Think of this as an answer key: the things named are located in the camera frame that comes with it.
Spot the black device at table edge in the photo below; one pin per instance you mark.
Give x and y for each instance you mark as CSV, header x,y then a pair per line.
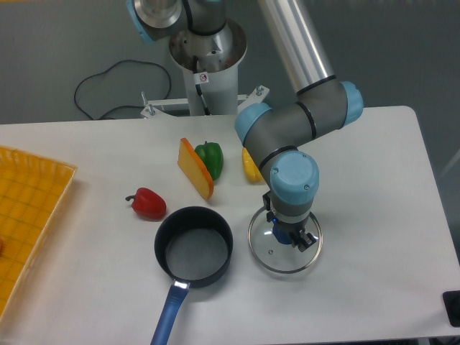
x,y
451,302

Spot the glass lid blue knob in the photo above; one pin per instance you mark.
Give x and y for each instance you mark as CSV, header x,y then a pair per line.
x,y
278,257

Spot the green toy bell pepper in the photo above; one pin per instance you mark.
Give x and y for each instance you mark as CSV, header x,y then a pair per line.
x,y
212,156

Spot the red toy bell pepper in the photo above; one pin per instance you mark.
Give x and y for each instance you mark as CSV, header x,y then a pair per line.
x,y
147,204

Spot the orange toy bread slice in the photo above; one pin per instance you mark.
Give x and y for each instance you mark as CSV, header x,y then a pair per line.
x,y
194,169

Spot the black saucepan blue handle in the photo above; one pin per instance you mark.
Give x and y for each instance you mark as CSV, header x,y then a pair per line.
x,y
193,246

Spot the yellow plastic basket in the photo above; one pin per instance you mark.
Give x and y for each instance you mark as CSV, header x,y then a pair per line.
x,y
32,189

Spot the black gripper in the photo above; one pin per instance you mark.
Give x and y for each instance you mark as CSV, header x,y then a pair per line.
x,y
289,218

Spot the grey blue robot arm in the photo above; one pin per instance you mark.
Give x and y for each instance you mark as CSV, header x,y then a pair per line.
x,y
272,138

